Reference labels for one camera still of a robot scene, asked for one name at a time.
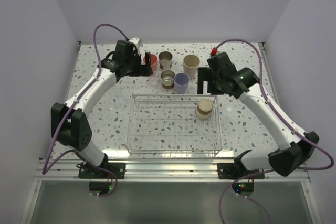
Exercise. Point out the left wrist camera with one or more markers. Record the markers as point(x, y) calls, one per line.
point(136, 41)

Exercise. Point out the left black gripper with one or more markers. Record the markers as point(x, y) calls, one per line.
point(143, 70)

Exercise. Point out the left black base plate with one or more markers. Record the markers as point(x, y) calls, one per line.
point(87, 171)

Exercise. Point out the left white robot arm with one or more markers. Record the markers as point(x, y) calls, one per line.
point(69, 121)

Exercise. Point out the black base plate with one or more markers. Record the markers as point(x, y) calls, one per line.
point(228, 171)
point(87, 171)

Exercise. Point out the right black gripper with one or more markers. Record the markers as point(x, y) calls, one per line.
point(205, 74)

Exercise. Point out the aluminium mounting rail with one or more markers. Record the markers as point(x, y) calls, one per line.
point(140, 170)

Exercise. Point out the red plastic cup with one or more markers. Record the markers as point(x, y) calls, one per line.
point(154, 64)

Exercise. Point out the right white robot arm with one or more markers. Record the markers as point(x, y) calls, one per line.
point(294, 144)

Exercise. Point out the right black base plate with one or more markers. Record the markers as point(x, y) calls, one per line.
point(228, 171)

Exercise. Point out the tall beige cup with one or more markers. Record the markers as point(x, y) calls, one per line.
point(190, 65)

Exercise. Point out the purple plastic cup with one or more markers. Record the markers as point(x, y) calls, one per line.
point(181, 81)

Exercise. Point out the clear glass cup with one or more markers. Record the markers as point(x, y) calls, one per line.
point(154, 80)

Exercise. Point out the cream steel cup brown band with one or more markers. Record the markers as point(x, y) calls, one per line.
point(204, 108)

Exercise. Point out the steel cup back row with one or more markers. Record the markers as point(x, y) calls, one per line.
point(165, 60)

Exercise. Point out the steel cup front middle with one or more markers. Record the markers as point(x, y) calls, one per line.
point(167, 79)

